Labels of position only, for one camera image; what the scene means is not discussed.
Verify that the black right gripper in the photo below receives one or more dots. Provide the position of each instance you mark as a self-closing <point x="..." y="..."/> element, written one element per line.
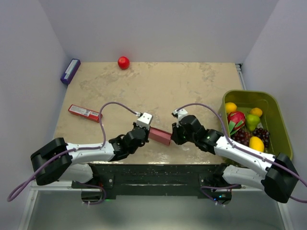
<point x="175" y="135"/>

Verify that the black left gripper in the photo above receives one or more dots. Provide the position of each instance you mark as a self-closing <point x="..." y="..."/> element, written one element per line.
<point x="146" y="139"/>

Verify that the pink paper box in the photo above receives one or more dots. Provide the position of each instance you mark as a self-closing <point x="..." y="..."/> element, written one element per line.
<point x="160" y="136"/>

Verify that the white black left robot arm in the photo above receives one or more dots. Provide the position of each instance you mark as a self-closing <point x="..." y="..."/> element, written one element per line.
<point x="52" y="160"/>

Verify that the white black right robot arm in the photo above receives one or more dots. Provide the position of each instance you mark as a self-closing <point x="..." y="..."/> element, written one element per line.
<point x="275" y="175"/>

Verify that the yellow lemon upper left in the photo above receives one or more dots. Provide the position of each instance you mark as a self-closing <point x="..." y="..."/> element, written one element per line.
<point x="230" y="107"/>

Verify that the red dragon fruit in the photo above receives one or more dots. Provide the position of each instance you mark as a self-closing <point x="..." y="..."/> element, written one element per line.
<point x="236" y="120"/>

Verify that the red rectangular carton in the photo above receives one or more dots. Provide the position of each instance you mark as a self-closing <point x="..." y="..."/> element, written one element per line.
<point x="85" y="113"/>

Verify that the dark purple grapes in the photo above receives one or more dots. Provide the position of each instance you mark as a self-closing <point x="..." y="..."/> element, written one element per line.
<point x="243" y="137"/>

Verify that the green pear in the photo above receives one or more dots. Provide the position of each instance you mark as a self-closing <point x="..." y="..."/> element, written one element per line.
<point x="252" y="121"/>

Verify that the orange fruit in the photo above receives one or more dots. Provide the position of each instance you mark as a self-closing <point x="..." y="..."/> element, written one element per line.
<point x="256" y="111"/>

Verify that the red apple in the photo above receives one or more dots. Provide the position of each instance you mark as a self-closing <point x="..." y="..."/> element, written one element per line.
<point x="123" y="62"/>

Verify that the green plastic bin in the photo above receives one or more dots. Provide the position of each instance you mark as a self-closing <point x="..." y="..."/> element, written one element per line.
<point x="270" y="120"/>

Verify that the purple rectangular carton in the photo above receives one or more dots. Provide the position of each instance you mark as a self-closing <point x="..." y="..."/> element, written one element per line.
<point x="70" y="71"/>

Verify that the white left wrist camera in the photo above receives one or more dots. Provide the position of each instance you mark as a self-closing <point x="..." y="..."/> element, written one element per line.
<point x="144" y="120"/>

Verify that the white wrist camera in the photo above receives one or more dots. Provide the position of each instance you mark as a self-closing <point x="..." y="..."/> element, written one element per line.
<point x="144" y="120"/>
<point x="179" y="115"/>

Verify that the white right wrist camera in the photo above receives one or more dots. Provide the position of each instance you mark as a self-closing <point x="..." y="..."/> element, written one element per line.
<point x="179" y="115"/>

